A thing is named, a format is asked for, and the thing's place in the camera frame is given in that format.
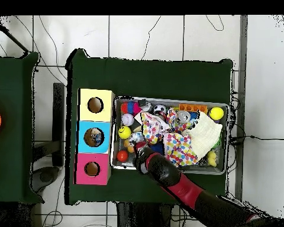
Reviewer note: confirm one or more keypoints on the green covered side table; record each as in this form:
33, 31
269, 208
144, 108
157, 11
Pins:
14, 142

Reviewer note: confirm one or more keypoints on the yellow smiley ball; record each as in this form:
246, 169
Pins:
124, 132

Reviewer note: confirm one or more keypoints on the rainbow spiky toy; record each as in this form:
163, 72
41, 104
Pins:
130, 108

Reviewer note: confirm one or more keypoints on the black and white soccer ball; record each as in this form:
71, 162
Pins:
160, 109

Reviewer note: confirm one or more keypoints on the shallow clear bin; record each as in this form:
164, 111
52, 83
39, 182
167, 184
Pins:
226, 132

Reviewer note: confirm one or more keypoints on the black flat panel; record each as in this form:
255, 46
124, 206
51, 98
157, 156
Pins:
58, 123

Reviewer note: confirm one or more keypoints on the large polka dot cloth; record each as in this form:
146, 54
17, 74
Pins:
180, 149

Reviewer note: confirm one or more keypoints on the red ball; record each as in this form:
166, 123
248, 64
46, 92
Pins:
122, 155

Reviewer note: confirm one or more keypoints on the crushed silver can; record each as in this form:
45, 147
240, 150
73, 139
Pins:
183, 116

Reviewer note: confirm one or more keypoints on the wooden box with three holes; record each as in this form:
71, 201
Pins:
85, 142

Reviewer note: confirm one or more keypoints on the white baseball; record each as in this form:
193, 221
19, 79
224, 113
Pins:
128, 119

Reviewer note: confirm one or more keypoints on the yellow rubber duck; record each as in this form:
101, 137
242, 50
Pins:
211, 158

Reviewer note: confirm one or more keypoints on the cream muslin cloth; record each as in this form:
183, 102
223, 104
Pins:
206, 135

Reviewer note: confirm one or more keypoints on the grey floor stand base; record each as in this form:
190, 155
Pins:
45, 176

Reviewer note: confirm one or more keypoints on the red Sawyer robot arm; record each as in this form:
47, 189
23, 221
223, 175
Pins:
180, 187

